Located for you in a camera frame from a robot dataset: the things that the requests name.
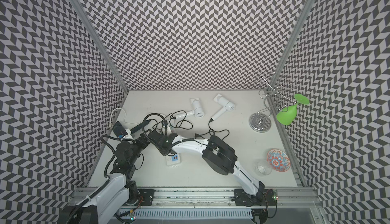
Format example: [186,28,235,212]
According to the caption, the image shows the white power strip colourful sockets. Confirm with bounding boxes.
[165,153,181,168]

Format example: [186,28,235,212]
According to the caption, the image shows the white blow dryer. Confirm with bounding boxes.
[174,98,205,120]
[209,94,236,122]

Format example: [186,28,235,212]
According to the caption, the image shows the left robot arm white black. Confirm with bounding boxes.
[57,134,150,224]

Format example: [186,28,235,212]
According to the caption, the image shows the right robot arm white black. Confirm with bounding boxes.
[141,113,265,206]

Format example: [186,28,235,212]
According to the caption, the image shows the clear drinking glass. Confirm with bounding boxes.
[255,159,272,176]

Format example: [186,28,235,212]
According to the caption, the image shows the colourful patterned ceramic bowl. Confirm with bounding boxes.
[266,149,291,172]

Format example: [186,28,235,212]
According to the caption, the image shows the green plastic wine glass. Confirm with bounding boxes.
[276,94,310,126]

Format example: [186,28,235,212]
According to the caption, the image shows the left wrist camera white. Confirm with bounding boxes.
[118,134,133,141]

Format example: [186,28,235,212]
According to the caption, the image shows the white cable at wall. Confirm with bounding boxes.
[109,107,141,130]

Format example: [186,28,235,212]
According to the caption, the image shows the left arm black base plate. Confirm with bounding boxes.
[136,188,155,206]

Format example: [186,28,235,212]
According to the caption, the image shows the aluminium front rail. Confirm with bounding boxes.
[69,186,322,209]

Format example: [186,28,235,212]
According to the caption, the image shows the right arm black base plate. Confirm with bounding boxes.
[233,189,279,207]

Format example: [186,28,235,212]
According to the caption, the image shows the metal wire glass rack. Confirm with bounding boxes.
[259,72,297,103]

